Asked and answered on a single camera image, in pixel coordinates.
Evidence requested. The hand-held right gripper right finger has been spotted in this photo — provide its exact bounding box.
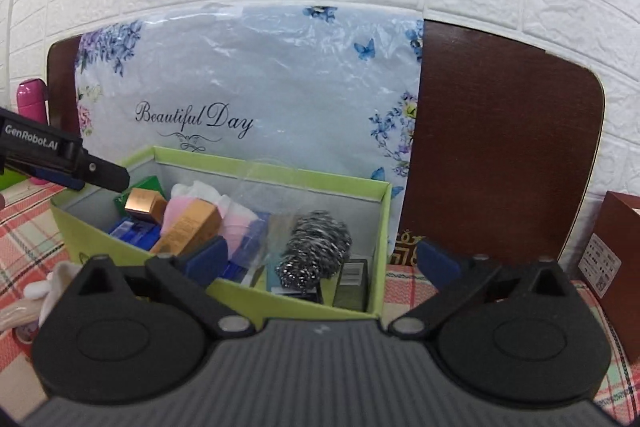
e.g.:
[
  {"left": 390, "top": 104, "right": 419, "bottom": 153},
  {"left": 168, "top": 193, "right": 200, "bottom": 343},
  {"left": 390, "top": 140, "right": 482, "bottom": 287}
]
[{"left": 389, "top": 239, "right": 576, "bottom": 339}]

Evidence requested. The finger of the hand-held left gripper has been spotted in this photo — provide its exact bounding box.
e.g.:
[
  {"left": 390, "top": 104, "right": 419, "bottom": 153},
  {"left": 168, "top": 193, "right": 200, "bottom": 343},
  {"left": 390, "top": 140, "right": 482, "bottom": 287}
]
[{"left": 30, "top": 139, "right": 132, "bottom": 194}]

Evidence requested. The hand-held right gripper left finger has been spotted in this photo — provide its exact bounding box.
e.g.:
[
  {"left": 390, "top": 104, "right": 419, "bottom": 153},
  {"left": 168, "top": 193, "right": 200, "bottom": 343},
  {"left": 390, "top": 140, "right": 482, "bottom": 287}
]
[{"left": 70, "top": 235, "right": 254, "bottom": 340}]

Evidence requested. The green storage box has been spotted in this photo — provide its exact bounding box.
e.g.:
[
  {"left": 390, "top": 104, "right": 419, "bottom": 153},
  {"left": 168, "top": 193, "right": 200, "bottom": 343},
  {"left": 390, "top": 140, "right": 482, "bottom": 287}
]
[{"left": 50, "top": 146, "right": 394, "bottom": 323}]

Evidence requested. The orange-gold box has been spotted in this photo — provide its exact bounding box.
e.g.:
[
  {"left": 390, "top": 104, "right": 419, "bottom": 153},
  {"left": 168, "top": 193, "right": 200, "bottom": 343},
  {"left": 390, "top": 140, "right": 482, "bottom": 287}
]
[{"left": 150, "top": 199, "right": 223, "bottom": 256}]

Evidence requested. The blue packet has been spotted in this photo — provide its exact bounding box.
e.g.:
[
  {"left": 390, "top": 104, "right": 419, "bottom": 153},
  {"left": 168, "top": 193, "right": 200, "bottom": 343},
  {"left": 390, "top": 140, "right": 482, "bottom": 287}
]
[{"left": 220, "top": 219, "right": 272, "bottom": 282}]

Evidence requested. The pink bottle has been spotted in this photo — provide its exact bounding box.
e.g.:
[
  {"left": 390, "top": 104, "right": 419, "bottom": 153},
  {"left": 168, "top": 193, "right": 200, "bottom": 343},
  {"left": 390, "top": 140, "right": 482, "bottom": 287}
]
[{"left": 16, "top": 79, "right": 49, "bottom": 126}]

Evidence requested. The green plastic container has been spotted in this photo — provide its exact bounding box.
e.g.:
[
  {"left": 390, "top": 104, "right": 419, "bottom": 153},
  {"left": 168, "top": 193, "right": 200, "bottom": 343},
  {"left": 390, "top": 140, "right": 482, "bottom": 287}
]
[{"left": 0, "top": 171, "right": 29, "bottom": 191}]

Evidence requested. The pink cloth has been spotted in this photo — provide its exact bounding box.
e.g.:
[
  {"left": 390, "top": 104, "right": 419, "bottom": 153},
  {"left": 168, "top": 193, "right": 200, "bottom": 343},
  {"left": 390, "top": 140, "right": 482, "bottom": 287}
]
[{"left": 162, "top": 196, "right": 262, "bottom": 249}]

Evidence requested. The dark green box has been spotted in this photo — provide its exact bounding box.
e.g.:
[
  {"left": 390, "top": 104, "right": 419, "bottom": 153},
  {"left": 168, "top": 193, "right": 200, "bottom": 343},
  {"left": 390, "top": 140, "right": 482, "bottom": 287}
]
[{"left": 114, "top": 176, "right": 166, "bottom": 210}]

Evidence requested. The small copper box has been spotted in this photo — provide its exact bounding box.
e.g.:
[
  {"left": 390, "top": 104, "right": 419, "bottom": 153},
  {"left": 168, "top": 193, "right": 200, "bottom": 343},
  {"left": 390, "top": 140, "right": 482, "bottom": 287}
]
[{"left": 124, "top": 188, "right": 169, "bottom": 224}]

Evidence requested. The small blue box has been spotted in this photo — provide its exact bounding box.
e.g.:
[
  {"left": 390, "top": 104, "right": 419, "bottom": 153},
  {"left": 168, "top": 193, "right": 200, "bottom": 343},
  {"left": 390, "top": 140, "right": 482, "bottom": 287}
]
[{"left": 109, "top": 217, "right": 162, "bottom": 254}]

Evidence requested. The olive box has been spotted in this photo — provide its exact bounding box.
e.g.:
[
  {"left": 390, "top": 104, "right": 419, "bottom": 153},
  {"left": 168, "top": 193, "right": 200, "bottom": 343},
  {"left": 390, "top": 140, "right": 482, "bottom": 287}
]
[{"left": 332, "top": 257, "right": 371, "bottom": 312}]

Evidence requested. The checkered tablecloth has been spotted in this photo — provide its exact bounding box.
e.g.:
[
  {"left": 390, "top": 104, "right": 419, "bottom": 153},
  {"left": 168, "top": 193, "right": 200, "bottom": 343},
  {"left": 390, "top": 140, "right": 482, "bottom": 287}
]
[{"left": 0, "top": 181, "right": 640, "bottom": 418}]

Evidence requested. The steel wool scourer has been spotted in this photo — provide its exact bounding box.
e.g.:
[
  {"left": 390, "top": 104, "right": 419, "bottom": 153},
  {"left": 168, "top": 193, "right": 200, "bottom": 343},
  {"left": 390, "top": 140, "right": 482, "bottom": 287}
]
[{"left": 277, "top": 210, "right": 353, "bottom": 294}]

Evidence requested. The white plush cloth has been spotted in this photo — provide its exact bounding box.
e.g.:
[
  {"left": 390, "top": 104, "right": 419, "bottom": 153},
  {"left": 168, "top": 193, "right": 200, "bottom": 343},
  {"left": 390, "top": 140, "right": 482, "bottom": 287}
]
[{"left": 25, "top": 261, "right": 82, "bottom": 326}]

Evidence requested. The brown wooden board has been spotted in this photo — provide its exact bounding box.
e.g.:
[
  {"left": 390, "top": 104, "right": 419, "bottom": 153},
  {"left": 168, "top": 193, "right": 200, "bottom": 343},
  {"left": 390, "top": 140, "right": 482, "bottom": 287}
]
[{"left": 46, "top": 19, "right": 606, "bottom": 268}]

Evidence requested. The beige object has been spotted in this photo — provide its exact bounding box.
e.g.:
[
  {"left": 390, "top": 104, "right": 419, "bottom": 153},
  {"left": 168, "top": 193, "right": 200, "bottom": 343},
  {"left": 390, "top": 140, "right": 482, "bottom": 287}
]
[{"left": 0, "top": 304, "right": 42, "bottom": 334}]

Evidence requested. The brown cardboard box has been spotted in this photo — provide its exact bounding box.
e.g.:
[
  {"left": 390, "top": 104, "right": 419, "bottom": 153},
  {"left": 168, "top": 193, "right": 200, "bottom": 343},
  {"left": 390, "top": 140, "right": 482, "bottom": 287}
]
[{"left": 577, "top": 191, "right": 640, "bottom": 364}]

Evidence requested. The floral plastic bag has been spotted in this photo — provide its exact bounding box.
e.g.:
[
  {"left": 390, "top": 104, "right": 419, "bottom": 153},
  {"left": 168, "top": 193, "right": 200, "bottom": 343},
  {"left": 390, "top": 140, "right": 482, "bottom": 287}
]
[{"left": 74, "top": 4, "right": 425, "bottom": 208}]

